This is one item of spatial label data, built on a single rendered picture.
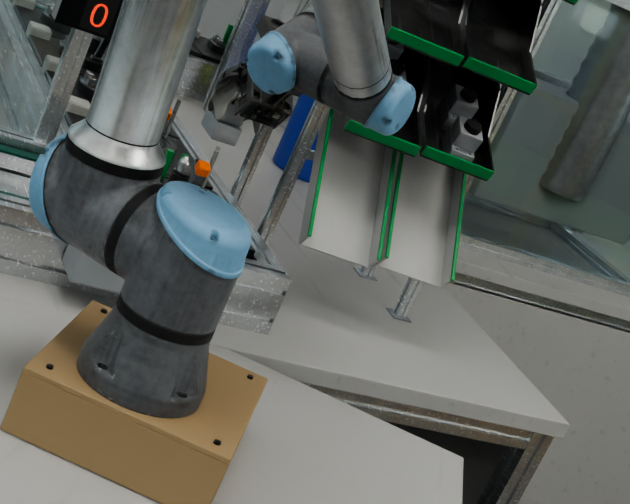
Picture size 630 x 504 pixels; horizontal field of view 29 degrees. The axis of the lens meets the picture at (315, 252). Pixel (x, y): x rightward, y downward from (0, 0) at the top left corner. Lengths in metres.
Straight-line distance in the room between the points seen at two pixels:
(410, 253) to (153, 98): 0.85
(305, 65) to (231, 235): 0.34
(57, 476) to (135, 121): 0.40
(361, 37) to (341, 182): 0.68
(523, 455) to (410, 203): 0.49
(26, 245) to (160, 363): 0.47
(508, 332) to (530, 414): 0.88
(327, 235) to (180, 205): 0.72
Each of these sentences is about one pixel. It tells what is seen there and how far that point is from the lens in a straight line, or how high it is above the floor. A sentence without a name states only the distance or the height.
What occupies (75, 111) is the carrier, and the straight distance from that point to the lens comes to 2.25.
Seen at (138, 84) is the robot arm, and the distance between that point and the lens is 1.34.
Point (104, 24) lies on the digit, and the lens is 1.95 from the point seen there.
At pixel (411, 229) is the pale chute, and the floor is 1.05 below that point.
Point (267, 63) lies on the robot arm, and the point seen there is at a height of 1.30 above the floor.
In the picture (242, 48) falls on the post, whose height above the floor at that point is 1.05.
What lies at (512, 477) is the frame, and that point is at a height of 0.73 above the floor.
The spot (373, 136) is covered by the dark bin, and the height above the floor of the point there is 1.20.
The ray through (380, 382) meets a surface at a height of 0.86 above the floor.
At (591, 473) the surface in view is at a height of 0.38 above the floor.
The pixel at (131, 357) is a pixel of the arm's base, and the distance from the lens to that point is 1.35.
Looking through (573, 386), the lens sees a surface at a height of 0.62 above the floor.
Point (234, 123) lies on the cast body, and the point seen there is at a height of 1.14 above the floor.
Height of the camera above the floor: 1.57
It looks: 17 degrees down
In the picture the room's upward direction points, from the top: 25 degrees clockwise
